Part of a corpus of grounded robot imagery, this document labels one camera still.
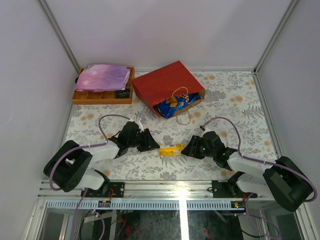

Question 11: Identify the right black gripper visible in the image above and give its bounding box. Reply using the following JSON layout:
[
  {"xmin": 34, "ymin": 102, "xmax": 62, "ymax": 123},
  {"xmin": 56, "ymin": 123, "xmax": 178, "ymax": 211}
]
[{"xmin": 180, "ymin": 135, "xmax": 216, "ymax": 160}]

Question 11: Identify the yellow snack packet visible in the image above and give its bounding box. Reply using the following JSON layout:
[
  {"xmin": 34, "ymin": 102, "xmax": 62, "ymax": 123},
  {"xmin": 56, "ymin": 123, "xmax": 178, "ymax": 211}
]
[{"xmin": 158, "ymin": 144, "xmax": 184, "ymax": 157}]

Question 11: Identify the red paper bag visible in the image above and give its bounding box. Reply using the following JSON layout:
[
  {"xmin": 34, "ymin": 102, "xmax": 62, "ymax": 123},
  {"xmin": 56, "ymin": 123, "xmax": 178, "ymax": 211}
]
[{"xmin": 132, "ymin": 61, "xmax": 206, "ymax": 119}]

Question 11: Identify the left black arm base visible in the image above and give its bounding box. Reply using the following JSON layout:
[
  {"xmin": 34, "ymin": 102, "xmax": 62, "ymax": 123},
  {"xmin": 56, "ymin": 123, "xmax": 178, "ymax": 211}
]
[{"xmin": 85, "ymin": 182, "xmax": 125, "ymax": 199}]

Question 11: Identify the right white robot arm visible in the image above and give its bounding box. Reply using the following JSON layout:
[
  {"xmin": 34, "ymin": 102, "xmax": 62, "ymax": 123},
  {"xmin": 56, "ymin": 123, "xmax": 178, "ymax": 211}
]
[{"xmin": 181, "ymin": 131, "xmax": 313, "ymax": 212}]

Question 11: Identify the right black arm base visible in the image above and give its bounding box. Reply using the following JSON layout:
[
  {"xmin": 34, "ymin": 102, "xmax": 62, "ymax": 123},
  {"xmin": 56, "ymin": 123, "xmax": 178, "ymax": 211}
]
[{"xmin": 207, "ymin": 180, "xmax": 251, "ymax": 199}]

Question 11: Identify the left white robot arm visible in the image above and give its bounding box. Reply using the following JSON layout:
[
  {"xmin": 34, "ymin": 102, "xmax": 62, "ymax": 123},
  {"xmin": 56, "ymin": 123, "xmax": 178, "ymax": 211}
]
[{"xmin": 43, "ymin": 121, "xmax": 160, "ymax": 198}]

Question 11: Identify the blue Doritos chip bag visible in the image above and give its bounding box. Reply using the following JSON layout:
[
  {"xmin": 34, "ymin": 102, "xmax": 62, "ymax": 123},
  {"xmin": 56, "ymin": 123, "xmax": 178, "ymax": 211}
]
[{"xmin": 156, "ymin": 93, "xmax": 201, "ymax": 119}]

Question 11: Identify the dark patterned cloth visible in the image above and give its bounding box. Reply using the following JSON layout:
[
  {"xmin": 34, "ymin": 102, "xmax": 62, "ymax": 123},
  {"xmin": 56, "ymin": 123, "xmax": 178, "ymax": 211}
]
[{"xmin": 114, "ymin": 89, "xmax": 131, "ymax": 99}]

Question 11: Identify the purple star cloth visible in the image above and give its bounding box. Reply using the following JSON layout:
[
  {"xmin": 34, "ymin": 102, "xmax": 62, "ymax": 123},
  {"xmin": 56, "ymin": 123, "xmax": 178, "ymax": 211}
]
[{"xmin": 75, "ymin": 64, "xmax": 130, "ymax": 92}]

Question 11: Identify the wooden compartment tray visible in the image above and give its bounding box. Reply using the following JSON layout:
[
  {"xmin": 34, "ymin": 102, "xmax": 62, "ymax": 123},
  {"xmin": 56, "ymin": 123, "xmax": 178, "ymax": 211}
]
[{"xmin": 71, "ymin": 66, "xmax": 135, "ymax": 105}]

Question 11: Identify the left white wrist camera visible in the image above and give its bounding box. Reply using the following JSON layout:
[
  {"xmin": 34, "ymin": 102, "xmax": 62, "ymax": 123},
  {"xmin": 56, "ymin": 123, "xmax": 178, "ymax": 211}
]
[{"xmin": 134, "ymin": 120, "xmax": 144, "ymax": 132}]

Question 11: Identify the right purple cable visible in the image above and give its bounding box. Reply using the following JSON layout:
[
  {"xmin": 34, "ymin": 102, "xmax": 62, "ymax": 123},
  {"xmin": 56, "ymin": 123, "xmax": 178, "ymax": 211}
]
[{"xmin": 199, "ymin": 116, "xmax": 318, "ymax": 240}]

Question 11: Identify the purple cable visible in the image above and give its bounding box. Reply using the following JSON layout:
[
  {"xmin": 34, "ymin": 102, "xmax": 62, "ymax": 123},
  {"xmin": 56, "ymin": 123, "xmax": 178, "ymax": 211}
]
[
  {"xmin": 199, "ymin": 116, "xmax": 318, "ymax": 240},
  {"xmin": 48, "ymin": 113, "xmax": 136, "ymax": 240}
]

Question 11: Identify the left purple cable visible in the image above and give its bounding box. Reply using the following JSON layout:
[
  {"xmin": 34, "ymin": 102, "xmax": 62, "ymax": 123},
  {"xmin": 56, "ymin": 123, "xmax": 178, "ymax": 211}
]
[{"xmin": 48, "ymin": 113, "xmax": 136, "ymax": 240}]

